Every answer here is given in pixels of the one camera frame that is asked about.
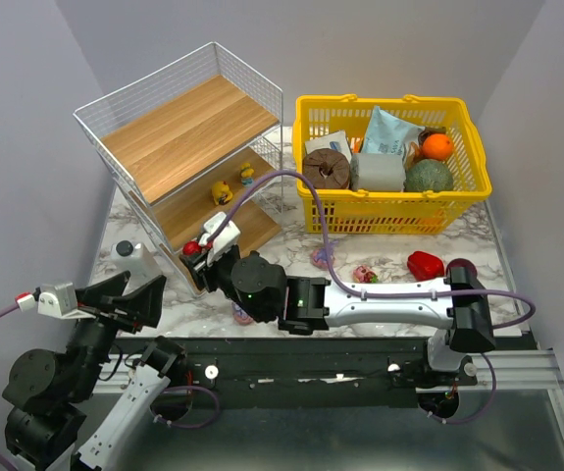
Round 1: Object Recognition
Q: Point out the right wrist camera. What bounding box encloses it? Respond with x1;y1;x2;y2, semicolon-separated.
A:
197;212;240;266

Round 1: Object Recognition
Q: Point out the white wire wooden shelf rack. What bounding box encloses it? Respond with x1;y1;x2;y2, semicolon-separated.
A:
74;42;283;295

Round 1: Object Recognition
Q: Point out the yellow duck toy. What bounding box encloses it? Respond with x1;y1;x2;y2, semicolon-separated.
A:
211;181;233;206

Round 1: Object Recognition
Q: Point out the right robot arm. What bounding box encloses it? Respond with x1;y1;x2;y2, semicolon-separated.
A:
179;244;496;373

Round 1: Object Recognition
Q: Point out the red bell pepper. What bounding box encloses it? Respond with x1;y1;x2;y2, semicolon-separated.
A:
407;251;445;282

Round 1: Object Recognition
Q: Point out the white plastic bottle black cap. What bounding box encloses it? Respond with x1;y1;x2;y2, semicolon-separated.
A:
110;239;163;287

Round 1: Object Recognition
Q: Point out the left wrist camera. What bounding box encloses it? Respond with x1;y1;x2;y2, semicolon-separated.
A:
15;282;88;320

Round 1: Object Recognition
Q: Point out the purple red onion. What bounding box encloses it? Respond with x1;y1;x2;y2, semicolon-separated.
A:
446;258;478;277

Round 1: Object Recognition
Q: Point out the light blue snack bag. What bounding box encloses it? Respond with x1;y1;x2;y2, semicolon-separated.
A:
361;106;424;158

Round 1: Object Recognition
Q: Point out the purple bunny toy pink base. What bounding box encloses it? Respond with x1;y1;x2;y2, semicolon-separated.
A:
231;302;254;326

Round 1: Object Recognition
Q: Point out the green melon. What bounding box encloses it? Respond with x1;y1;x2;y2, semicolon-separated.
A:
404;159;454;192

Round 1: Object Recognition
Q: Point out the red strawberry toy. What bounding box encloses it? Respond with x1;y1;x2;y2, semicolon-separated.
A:
181;240;203;257

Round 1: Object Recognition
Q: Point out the white tissue packet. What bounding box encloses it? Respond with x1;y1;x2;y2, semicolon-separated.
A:
305;131;351;159

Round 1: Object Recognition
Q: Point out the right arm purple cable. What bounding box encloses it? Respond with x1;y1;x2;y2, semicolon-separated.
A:
202;169;537;426

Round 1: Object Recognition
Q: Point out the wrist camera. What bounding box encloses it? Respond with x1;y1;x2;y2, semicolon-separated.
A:
197;212;240;266
15;282;88;320

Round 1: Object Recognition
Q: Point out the brown chocolate donut cake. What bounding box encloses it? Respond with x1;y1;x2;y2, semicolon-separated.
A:
302;149;350;189

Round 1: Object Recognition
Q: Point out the orange fruit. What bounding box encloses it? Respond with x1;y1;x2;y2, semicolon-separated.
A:
421;133;454;161

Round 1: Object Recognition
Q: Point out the pink strawberry cake toy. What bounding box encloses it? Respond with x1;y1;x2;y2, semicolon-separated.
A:
352;265;379;284

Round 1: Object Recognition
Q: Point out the yellow blue minion toy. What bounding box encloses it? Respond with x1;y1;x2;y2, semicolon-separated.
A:
240;163;255;187

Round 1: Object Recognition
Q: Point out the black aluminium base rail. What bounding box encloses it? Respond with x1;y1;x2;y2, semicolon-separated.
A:
73;336;564;411

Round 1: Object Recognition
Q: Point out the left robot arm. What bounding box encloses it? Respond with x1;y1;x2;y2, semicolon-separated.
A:
2;272;189;470

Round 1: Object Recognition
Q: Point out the purple pink toy figure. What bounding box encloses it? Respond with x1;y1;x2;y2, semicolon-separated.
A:
310;240;337;271

